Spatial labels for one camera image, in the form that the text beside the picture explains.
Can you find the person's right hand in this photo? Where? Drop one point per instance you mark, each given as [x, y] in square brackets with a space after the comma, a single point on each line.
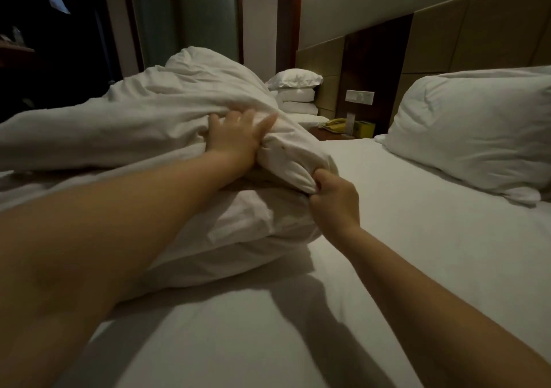
[336, 207]

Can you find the person's left hand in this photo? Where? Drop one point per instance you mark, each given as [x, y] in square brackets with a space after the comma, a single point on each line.
[237, 138]

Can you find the white duvet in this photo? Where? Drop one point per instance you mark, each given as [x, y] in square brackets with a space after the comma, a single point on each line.
[297, 101]
[155, 116]

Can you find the white bed sheet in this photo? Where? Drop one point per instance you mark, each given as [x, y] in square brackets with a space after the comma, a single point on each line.
[430, 228]
[310, 121]

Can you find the white pillow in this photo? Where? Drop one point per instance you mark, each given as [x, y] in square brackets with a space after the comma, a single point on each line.
[482, 125]
[294, 78]

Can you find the person's left forearm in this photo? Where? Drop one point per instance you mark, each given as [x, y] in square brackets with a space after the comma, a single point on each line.
[86, 263]

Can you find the person's right forearm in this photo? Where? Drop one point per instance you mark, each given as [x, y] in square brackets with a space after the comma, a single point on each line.
[448, 314]

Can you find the reddish wooden nightstand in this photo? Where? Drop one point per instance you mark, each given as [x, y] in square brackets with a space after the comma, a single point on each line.
[331, 134]

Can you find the yellow telephone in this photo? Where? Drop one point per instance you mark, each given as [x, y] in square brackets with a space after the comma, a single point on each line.
[336, 125]

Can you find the pale green box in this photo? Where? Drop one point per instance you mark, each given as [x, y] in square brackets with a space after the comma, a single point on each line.
[365, 128]

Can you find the frosted glass partition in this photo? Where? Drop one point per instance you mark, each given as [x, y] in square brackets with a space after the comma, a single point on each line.
[207, 13]

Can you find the dark wooden column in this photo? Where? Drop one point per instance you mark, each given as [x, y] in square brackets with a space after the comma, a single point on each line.
[288, 13]

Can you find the beige padded headboard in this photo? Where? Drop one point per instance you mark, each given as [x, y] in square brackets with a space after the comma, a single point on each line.
[482, 30]

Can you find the white switch panel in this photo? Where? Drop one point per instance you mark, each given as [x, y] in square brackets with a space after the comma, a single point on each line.
[360, 97]

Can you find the dark wooden wall panel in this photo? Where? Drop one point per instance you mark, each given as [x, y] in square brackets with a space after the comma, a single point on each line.
[374, 56]

